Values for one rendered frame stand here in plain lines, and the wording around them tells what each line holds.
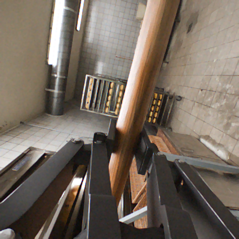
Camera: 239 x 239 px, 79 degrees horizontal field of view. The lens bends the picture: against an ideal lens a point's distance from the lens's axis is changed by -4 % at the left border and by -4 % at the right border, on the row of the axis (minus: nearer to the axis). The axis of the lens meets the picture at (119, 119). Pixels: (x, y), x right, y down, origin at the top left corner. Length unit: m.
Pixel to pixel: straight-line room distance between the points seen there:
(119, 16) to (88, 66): 1.74
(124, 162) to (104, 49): 5.06
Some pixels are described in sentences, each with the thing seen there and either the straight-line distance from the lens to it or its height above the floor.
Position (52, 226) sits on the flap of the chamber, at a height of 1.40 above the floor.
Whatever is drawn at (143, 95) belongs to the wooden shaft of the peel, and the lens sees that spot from 0.15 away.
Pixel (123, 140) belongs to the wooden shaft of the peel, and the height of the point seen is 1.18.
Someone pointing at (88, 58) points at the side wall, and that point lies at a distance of 5.22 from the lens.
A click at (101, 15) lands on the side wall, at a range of 5.43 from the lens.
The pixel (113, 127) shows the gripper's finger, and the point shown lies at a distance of 0.17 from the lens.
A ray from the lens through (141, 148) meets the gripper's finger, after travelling 0.16.
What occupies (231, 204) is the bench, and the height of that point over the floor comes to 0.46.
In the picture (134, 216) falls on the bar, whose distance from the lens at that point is 0.75.
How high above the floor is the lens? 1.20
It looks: 3 degrees down
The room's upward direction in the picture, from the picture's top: 78 degrees counter-clockwise
